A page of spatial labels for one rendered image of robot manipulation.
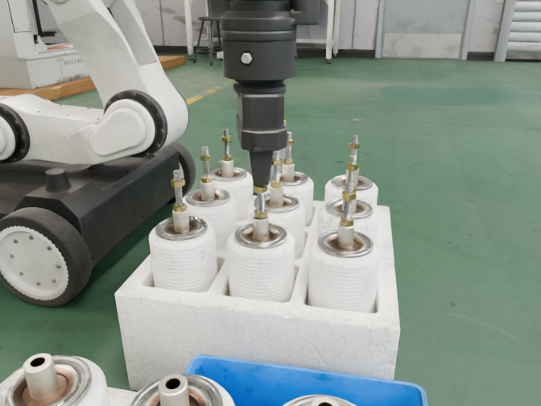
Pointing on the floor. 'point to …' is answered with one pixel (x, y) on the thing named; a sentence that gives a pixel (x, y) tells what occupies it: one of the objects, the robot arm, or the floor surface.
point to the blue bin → (300, 383)
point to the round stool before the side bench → (211, 37)
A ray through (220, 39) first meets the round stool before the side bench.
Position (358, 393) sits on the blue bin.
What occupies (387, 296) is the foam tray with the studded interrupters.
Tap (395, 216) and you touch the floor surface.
